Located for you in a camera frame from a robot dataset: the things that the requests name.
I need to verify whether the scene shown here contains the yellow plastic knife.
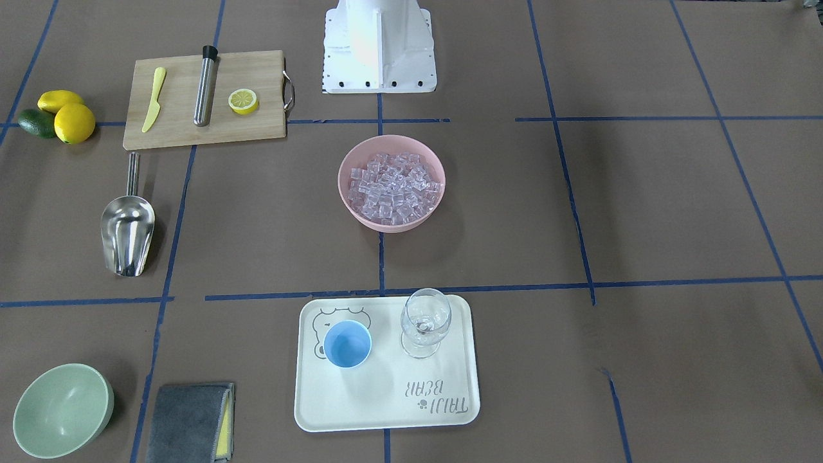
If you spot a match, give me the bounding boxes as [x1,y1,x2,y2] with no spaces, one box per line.
[141,67,167,134]

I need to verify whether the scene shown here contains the clear ice cubes pile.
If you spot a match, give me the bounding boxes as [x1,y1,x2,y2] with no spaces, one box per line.
[343,152,445,226]

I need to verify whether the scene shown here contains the pink bowl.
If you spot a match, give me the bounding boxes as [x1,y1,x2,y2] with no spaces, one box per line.
[338,134,446,233]

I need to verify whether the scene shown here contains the light blue cup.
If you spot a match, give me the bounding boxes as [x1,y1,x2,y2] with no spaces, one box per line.
[323,320,372,368]

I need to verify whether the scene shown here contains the yellow lemon lower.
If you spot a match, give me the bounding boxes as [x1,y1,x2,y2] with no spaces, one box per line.
[54,103,96,144]

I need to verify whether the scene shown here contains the wooden cutting board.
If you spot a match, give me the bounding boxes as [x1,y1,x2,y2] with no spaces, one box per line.
[123,50,296,151]

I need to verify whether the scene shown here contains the grey folded cloth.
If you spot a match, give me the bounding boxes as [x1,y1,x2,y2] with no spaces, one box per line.
[146,382,235,462]

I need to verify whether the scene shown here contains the yellow lemon upper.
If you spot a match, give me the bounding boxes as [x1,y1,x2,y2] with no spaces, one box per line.
[37,89,85,114]

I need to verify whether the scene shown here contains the clear wine glass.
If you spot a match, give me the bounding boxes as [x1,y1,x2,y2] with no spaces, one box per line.
[401,288,452,359]

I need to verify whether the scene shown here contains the steel ice scoop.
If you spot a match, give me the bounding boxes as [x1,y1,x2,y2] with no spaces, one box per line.
[100,150,156,277]

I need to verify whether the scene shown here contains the lemon half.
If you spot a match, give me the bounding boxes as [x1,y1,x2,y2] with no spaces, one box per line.
[228,88,259,115]

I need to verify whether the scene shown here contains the cream bear tray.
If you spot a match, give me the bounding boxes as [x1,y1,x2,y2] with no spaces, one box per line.
[294,294,481,433]

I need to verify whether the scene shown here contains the green bowl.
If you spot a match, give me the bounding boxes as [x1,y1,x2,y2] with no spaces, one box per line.
[13,363,114,459]

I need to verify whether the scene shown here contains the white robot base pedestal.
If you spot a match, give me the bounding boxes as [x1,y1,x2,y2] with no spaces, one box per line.
[321,1,438,95]

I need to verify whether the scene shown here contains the yellow lemon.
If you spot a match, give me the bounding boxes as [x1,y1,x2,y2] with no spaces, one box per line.
[54,103,96,144]
[37,89,85,114]

